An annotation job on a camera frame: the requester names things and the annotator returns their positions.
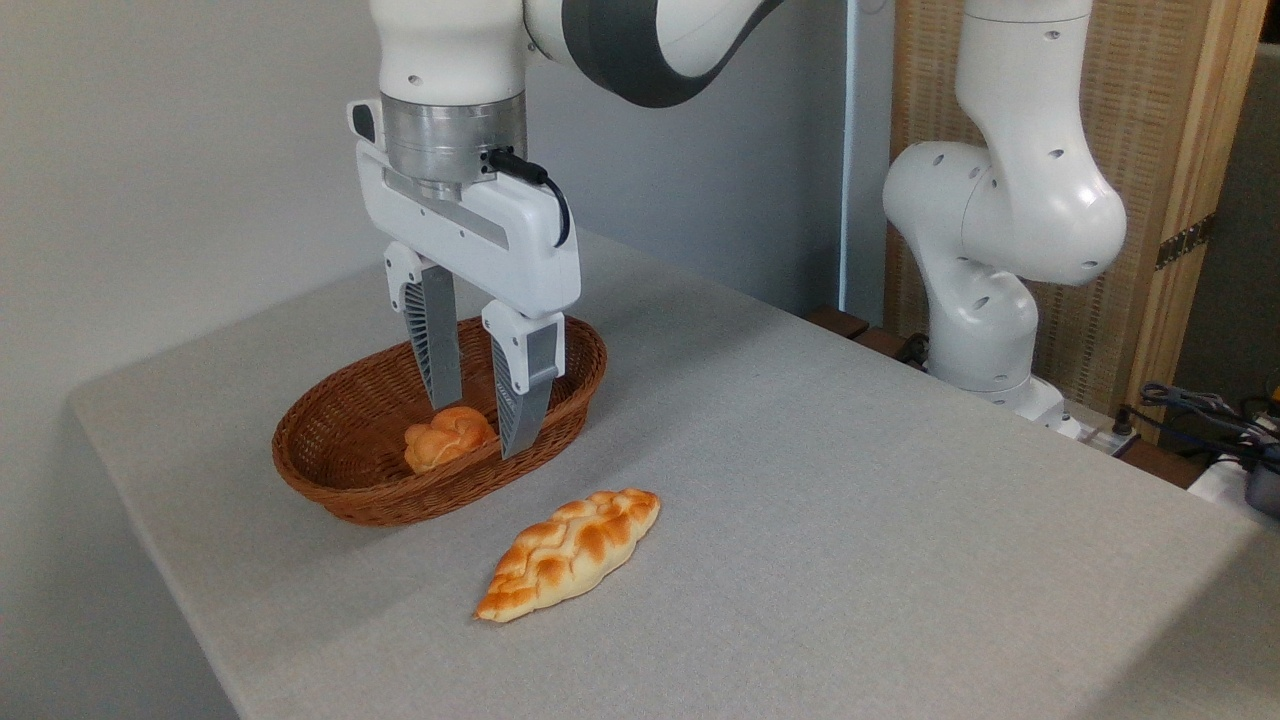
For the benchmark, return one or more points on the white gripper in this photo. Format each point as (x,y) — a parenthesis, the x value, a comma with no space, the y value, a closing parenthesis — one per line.
(470,232)

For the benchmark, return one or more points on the small knotted bread roll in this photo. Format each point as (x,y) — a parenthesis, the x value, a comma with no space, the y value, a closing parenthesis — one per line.
(445,440)

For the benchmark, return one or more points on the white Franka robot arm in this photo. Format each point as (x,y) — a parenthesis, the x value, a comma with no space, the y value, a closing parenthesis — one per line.
(1000,200)

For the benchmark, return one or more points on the long braided bread loaf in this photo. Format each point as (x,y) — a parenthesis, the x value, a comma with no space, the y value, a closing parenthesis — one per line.
(565,555)

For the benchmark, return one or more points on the brown wicker basket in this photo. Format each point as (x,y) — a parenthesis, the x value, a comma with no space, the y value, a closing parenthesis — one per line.
(340,440)

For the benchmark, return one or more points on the brown wooden floor beam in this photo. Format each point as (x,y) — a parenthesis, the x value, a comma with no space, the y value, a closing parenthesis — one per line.
(850,330)

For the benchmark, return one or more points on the white power strip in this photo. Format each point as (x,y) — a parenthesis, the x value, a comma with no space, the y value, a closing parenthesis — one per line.
(1098,436)

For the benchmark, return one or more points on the woven wooden folding screen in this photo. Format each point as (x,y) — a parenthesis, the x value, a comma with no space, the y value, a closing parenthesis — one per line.
(1160,110)

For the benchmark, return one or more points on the white vertical post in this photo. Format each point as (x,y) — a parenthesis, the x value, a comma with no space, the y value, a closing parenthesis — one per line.
(862,150)

